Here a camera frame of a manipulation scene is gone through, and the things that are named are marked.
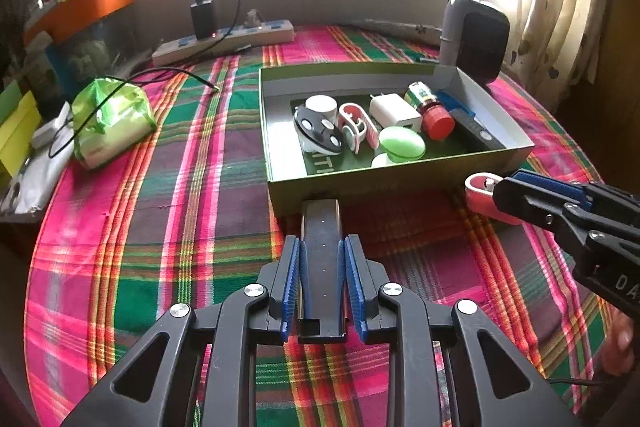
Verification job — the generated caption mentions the cream patterned curtain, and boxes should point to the cream patterned curtain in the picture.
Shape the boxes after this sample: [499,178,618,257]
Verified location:
[503,0,608,112]

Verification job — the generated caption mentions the yellow green boxes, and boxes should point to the yellow green boxes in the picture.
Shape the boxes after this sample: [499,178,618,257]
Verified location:
[0,80,41,186]

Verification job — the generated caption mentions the green grey cardboard box tray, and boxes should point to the green grey cardboard box tray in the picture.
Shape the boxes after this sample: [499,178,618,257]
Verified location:
[258,62,534,216]

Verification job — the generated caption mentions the black plugged charger adapter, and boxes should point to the black plugged charger adapter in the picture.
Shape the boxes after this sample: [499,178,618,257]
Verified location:
[191,0,217,40]

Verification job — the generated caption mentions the white power strip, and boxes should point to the white power strip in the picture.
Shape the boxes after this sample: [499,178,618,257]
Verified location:
[152,20,295,67]

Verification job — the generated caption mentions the white round cap device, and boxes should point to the white round cap device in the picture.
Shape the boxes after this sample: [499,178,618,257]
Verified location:
[305,94,338,124]

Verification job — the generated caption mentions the pink white clip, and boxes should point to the pink white clip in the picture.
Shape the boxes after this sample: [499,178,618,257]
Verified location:
[337,102,380,154]
[464,172,522,225]

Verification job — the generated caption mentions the grey black fan heater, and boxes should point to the grey black fan heater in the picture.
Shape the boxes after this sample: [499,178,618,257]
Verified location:
[438,0,510,86]

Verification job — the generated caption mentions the black charger cable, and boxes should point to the black charger cable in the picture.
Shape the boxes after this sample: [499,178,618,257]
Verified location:
[48,0,242,160]

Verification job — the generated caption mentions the green white suction holder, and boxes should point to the green white suction holder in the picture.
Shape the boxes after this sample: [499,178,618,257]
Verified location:
[371,126,426,168]

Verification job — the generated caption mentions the orange storage bin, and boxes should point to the orange storage bin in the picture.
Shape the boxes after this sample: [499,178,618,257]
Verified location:
[23,0,134,46]

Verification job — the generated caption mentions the person right hand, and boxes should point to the person right hand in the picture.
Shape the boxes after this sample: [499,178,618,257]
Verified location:
[601,310,634,376]

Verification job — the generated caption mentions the white usb charger block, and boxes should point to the white usb charger block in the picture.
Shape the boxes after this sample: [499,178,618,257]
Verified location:
[369,93,422,132]

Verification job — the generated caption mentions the black round three-button remote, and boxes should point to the black round three-button remote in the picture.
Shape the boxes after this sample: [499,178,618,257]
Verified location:
[293,105,344,156]

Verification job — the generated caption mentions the plaid pink green tablecloth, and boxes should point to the plaid pink green tablecloth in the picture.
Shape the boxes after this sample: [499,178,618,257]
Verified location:
[24,26,612,426]

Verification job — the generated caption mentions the brown jar red lid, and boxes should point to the brown jar red lid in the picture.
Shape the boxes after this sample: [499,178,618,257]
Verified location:
[404,81,456,141]

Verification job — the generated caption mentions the black power bank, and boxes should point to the black power bank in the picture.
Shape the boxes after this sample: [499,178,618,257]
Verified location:
[449,108,506,152]

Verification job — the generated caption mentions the green wet wipes pack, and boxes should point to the green wet wipes pack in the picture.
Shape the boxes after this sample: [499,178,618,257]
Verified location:
[70,77,157,170]

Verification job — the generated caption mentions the blue transparent usb tester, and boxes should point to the blue transparent usb tester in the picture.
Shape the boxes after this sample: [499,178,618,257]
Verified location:
[436,90,475,118]

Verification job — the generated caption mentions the black bar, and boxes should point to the black bar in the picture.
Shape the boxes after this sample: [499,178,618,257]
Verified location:
[297,199,347,345]

